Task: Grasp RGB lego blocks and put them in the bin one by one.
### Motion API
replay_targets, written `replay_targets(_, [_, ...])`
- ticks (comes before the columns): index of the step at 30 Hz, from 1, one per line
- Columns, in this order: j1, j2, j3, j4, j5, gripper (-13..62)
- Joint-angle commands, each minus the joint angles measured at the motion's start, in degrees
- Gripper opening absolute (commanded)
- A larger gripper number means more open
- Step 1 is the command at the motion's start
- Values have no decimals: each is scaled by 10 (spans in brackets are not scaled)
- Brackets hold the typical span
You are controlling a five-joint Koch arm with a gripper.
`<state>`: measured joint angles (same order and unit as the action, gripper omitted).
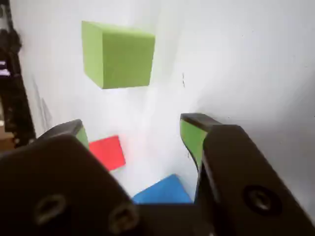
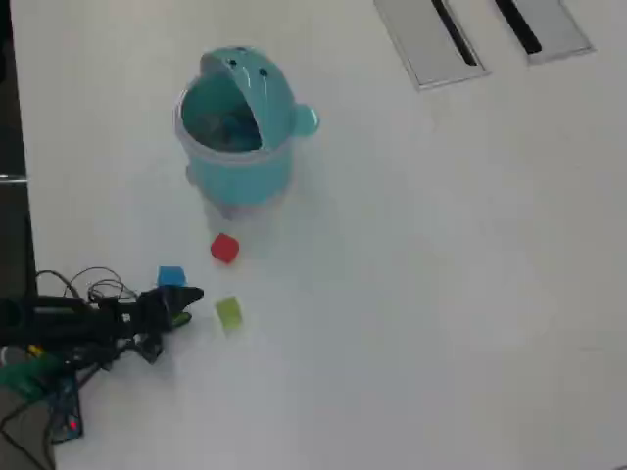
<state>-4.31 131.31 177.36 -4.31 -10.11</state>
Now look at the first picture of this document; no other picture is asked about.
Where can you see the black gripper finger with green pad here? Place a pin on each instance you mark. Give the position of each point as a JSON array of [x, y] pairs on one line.
[[241, 172], [49, 177]]

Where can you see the red cube block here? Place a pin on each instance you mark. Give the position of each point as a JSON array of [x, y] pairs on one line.
[[108, 152]]

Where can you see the blue cube block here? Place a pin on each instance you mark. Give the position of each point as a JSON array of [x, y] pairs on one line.
[[165, 191]]

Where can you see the green cube block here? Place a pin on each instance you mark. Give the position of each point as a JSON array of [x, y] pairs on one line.
[[123, 59]]

